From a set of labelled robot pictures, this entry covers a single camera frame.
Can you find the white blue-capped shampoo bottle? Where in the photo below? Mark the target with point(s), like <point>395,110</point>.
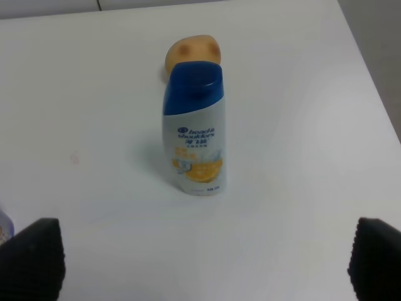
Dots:
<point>194,127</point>

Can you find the tan potato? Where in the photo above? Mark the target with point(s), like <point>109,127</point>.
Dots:
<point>194,48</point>

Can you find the purple lidded round container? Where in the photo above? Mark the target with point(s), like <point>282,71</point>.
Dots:
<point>6,227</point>

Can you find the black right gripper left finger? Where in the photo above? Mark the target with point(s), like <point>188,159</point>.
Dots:
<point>33,263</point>

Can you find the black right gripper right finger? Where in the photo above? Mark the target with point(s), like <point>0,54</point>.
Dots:
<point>374,266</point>

